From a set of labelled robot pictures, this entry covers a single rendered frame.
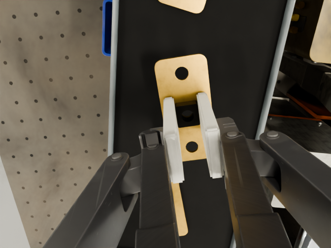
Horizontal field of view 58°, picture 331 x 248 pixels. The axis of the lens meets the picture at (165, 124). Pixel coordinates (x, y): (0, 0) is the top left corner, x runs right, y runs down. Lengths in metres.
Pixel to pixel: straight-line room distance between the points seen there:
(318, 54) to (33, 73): 0.63
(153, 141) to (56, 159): 0.72
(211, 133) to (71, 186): 0.76
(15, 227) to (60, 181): 1.21
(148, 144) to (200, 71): 0.09
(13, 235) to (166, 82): 1.97
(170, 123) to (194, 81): 0.06
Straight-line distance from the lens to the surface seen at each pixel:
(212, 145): 0.16
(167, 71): 0.22
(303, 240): 0.60
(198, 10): 0.25
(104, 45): 0.64
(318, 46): 0.37
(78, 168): 0.86
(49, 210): 0.97
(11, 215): 2.04
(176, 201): 0.31
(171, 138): 0.16
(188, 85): 0.22
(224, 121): 0.19
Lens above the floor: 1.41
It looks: 68 degrees down
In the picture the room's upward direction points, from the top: 178 degrees counter-clockwise
